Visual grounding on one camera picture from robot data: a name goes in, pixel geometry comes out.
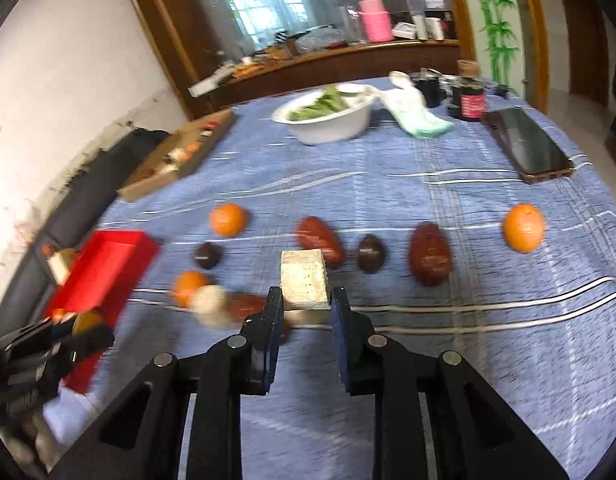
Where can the dark jar with red label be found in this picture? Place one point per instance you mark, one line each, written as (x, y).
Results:
(468, 102)

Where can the dark brown jujube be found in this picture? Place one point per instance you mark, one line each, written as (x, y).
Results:
(371, 253)

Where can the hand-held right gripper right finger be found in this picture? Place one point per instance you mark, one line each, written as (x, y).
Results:
(340, 342)

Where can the white and green glove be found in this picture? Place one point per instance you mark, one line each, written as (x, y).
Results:
(415, 110)

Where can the large dark red jujube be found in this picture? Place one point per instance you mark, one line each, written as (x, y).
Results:
(428, 254)

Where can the dark round chestnut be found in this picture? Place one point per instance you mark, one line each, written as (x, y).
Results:
(207, 255)

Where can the small beige box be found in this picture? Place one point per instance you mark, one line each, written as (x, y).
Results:
(62, 264)

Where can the black sofa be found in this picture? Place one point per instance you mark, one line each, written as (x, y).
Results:
(98, 180)

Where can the clear glass jar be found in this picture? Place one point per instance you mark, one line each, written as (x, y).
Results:
(350, 25)

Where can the black charger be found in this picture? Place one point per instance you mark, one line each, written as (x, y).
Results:
(498, 89)

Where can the white fuzzy ball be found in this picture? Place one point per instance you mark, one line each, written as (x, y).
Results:
(210, 306)

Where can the black smartphone in brown case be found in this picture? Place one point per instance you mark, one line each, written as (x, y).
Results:
(527, 145)

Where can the white bowl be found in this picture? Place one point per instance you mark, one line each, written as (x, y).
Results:
(333, 125)

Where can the cardboard box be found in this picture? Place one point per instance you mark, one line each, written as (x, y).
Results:
(178, 152)

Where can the green bamboo wall decal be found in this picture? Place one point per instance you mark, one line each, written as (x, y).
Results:
(495, 25)

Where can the brown wooden door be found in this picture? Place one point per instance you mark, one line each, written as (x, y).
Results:
(585, 45)

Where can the wooden framed cabinet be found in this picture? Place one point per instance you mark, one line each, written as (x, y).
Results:
(158, 25)

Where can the red-brown oval fruit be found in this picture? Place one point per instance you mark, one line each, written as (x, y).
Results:
(247, 307)

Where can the beige speckled block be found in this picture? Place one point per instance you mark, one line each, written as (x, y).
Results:
(305, 280)

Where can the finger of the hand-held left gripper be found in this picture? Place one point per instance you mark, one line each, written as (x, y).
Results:
(88, 342)

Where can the blue checked tablecloth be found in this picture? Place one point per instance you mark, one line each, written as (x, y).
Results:
(387, 190)

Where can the green leafy vegetables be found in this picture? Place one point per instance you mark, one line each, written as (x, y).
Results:
(320, 104)

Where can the pink sleeved bottle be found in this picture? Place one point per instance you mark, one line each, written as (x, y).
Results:
(375, 22)

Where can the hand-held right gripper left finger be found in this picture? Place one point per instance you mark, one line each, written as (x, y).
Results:
(274, 332)

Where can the red box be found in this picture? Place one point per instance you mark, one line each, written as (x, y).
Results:
(105, 280)

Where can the black cup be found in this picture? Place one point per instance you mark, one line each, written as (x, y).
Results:
(430, 90)

